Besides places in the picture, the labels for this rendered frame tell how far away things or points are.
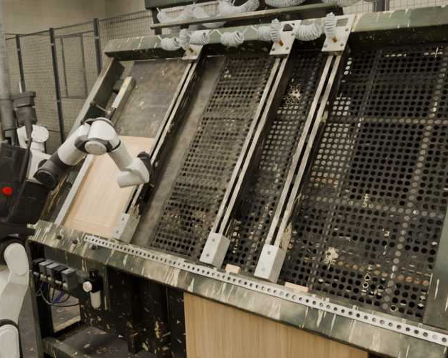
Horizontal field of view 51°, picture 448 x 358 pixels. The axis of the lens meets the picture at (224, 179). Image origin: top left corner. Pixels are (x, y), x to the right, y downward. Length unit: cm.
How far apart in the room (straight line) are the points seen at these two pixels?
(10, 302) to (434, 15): 206
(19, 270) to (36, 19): 935
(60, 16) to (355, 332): 1047
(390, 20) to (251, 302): 125
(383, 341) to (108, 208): 147
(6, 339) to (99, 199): 80
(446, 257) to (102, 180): 172
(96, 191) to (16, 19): 869
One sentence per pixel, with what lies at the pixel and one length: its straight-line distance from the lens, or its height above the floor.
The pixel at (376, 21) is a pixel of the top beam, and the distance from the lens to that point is 215.
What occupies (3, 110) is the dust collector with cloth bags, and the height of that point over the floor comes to 122.
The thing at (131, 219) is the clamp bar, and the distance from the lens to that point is 227.
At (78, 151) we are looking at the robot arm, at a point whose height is 139.
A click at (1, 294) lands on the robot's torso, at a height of 80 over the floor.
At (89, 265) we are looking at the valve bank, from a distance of 238.
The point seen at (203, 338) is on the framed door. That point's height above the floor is 43.
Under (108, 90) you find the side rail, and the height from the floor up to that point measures 158.
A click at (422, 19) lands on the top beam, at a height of 184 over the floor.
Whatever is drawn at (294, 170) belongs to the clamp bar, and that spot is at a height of 127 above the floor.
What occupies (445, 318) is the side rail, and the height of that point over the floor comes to 94.
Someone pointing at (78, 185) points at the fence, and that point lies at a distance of 268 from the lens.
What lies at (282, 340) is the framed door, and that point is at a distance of 208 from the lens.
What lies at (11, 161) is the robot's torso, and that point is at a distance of 205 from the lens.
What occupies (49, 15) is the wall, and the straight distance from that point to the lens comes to 1135.
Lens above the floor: 165
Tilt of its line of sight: 12 degrees down
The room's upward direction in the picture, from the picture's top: 2 degrees counter-clockwise
